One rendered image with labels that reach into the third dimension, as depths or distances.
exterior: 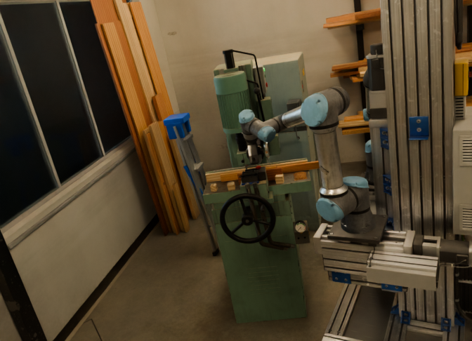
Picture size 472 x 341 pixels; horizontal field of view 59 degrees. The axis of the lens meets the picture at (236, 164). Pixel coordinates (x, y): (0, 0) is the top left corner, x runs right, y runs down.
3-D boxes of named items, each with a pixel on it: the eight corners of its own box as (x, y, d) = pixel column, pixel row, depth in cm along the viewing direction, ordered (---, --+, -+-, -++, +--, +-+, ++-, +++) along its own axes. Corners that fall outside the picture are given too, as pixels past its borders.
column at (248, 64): (234, 183, 267) (212, 70, 243) (237, 170, 288) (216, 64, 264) (270, 178, 264) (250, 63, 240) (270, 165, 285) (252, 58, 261)
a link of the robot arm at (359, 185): (376, 203, 186) (374, 175, 181) (358, 215, 178) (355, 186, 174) (352, 197, 195) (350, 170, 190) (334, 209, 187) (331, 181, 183)
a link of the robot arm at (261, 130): (282, 124, 195) (266, 114, 201) (265, 131, 189) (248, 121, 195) (280, 138, 200) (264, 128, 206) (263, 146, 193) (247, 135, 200)
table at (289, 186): (201, 212, 227) (199, 202, 225) (208, 189, 255) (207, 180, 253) (314, 198, 219) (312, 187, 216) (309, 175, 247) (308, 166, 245)
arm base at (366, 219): (378, 217, 193) (377, 198, 189) (371, 235, 180) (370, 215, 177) (345, 215, 200) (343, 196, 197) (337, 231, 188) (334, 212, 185)
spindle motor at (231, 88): (222, 136, 229) (210, 79, 218) (225, 127, 245) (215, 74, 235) (253, 131, 226) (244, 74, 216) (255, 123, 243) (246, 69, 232)
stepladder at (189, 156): (208, 258, 343) (159, 122, 307) (216, 241, 366) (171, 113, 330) (226, 255, 339) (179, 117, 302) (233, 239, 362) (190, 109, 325)
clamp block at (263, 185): (241, 202, 223) (239, 186, 220) (244, 191, 235) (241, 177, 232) (270, 198, 221) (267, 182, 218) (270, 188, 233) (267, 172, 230)
